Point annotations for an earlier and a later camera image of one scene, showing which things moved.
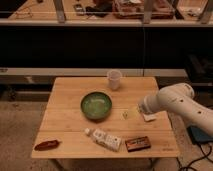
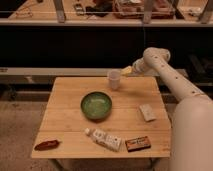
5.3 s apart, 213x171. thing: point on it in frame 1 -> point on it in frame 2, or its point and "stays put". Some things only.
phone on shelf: x=79 y=9 stays put
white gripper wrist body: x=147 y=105 -> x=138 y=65
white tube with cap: x=100 y=137 stays put
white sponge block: x=149 y=117 stays put
